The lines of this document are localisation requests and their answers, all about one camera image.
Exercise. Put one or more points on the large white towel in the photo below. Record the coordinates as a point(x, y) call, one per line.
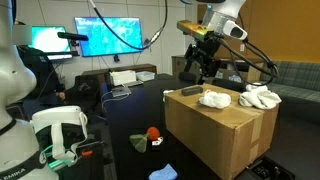
point(259, 96)

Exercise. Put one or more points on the white VR headset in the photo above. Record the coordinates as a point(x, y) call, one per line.
point(55, 118)

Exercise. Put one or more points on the left wall monitor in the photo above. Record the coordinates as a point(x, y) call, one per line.
point(45, 38)

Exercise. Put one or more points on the black camera on stand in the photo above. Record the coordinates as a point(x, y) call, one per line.
point(72, 36)

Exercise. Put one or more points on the blue sponge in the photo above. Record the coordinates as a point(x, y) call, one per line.
point(166, 173)

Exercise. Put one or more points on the large cardboard box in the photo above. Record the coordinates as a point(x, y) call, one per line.
point(226, 140)

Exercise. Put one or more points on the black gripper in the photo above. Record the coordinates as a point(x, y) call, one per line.
point(203, 53)

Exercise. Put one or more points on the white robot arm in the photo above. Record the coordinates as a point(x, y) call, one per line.
point(21, 157)

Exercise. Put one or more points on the person in black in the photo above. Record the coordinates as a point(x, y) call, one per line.
point(48, 90)

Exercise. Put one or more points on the orange carrot plush green leaves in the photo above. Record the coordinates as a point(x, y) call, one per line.
point(139, 141)

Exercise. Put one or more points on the wall monitor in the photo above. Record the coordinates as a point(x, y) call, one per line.
point(45, 38)
point(125, 38)

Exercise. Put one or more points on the small white cloth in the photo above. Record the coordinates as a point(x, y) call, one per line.
point(215, 100)

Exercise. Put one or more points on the green plaid sofa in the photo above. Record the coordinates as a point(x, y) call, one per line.
point(297, 81)

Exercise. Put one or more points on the right wall monitor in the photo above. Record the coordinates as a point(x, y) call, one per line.
point(125, 38)

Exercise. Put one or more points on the white box on desk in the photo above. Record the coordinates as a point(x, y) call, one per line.
point(122, 77)

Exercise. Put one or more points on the wooden low cabinet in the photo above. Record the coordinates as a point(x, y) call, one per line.
point(225, 71)

